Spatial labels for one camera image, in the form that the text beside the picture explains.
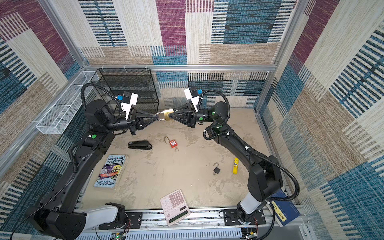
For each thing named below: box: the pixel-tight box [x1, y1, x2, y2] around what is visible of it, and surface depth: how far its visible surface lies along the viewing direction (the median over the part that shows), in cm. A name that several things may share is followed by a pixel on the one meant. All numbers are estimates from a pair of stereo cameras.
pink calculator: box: [160, 189, 191, 227], surface depth 77 cm
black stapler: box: [128, 140, 153, 150], surface depth 101 cm
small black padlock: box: [213, 162, 221, 175], surface depth 91 cm
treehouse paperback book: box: [93, 154, 127, 189], surface depth 87 cm
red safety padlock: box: [164, 136, 178, 149], surface depth 101 cm
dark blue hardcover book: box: [266, 188, 301, 227], surface depth 76 cm
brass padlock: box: [155, 108, 175, 121], surface depth 58 cm
